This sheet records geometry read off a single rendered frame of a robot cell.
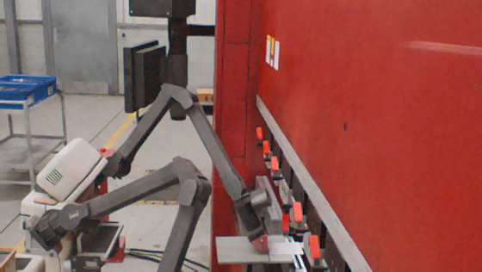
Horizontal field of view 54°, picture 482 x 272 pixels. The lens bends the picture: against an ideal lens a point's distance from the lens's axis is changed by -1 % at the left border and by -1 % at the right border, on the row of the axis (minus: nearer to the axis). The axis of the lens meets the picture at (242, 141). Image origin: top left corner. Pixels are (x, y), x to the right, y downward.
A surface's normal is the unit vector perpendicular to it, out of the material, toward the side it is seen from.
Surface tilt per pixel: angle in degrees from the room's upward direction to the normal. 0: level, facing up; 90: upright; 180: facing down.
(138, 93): 90
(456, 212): 90
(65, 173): 90
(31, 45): 90
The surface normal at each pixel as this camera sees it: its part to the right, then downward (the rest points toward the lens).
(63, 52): 0.00, 0.30
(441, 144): -0.99, 0.00
